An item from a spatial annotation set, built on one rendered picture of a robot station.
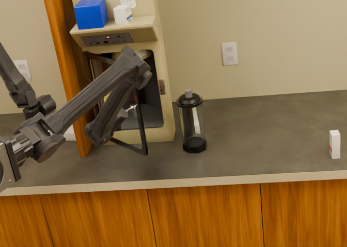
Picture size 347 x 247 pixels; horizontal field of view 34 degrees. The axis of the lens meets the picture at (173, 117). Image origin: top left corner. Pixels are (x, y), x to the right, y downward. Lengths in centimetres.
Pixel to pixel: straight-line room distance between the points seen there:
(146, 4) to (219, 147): 66
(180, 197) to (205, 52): 79
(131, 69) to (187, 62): 115
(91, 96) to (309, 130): 116
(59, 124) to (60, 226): 98
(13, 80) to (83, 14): 36
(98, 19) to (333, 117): 111
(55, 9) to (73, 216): 85
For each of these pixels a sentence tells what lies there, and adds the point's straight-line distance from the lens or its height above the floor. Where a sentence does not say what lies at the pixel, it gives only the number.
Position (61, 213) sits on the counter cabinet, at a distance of 244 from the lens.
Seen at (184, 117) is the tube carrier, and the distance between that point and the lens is 229.
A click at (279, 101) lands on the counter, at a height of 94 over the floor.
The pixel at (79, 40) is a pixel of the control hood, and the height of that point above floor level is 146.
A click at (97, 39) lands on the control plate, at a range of 225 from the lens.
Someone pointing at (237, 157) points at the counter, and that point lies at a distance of 230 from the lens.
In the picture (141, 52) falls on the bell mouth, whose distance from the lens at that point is 235.
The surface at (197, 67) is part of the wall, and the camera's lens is 277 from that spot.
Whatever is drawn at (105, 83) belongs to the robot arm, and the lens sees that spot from 161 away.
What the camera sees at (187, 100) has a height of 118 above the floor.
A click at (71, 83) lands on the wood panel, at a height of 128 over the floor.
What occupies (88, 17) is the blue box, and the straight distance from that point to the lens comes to 219.
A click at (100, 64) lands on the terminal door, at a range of 227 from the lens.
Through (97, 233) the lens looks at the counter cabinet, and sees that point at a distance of 247.
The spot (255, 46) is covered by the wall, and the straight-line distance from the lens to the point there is 273.
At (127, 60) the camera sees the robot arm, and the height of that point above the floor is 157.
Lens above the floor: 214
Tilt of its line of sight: 27 degrees down
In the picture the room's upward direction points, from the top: 8 degrees counter-clockwise
